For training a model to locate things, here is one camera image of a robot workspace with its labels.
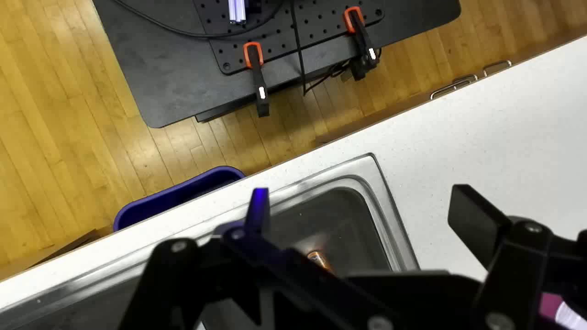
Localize metal drawer handle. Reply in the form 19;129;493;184
430;72;482;101
482;59;516;79

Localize black robot stand base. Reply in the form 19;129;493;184
93;0;463;131

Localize stainless steel double sink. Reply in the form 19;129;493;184
0;153;425;330

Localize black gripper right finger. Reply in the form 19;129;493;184
449;184;587;330

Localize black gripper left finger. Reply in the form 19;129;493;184
118;186;370;330

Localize orange black bar clamp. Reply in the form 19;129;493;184
241;41;274;120
342;6;382;83

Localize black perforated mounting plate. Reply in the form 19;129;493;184
194;0;388;78

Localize blue plastic bin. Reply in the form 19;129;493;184
113;164;247;233

